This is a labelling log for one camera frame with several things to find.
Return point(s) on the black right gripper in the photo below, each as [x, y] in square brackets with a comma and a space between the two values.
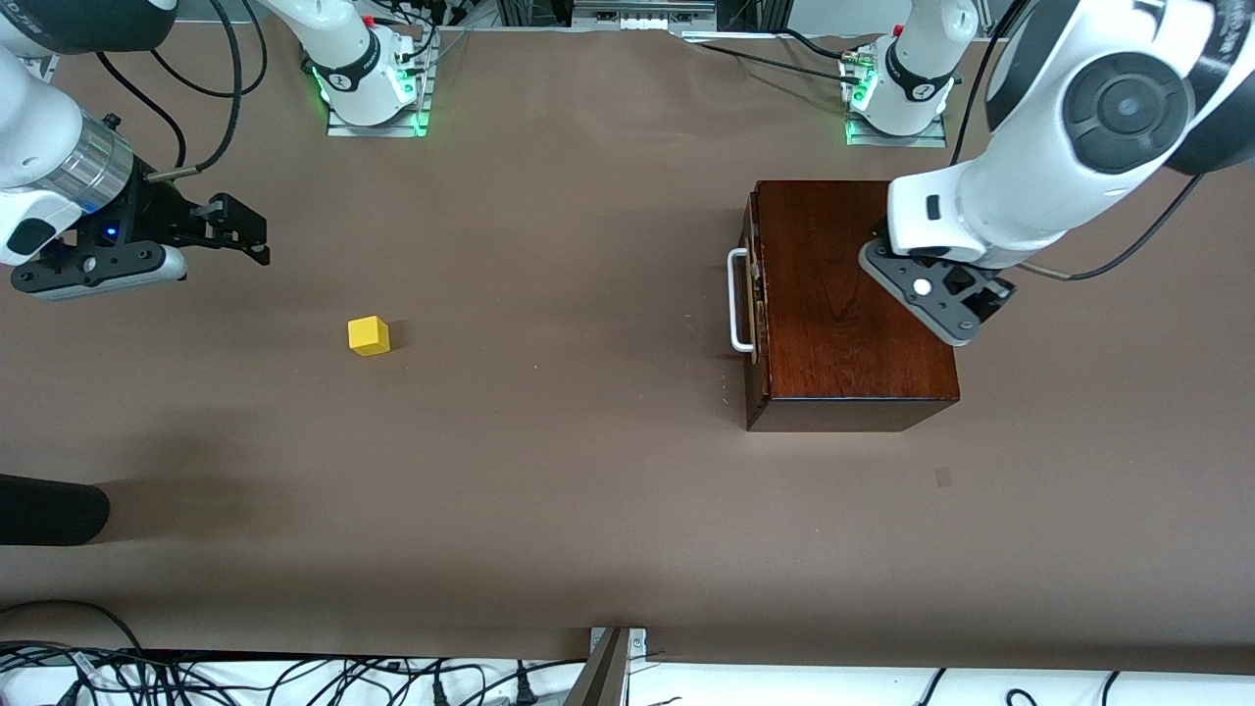
[145, 217]

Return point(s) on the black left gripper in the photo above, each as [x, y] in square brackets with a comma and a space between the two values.
[982, 302]

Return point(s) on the yellow cube block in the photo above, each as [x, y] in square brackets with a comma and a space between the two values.
[368, 336]

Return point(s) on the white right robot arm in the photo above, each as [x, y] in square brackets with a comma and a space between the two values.
[39, 127]

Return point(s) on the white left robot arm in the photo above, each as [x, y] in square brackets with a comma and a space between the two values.
[1059, 147]

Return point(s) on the dark brown wooden drawer box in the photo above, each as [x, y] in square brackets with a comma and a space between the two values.
[863, 333]

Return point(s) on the black cylindrical object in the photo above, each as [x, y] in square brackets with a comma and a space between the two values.
[49, 510]

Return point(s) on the aluminium rail assembly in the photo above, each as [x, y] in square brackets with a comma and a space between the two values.
[642, 15]

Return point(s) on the metal camera mounting post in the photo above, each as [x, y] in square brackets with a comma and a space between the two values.
[603, 677]

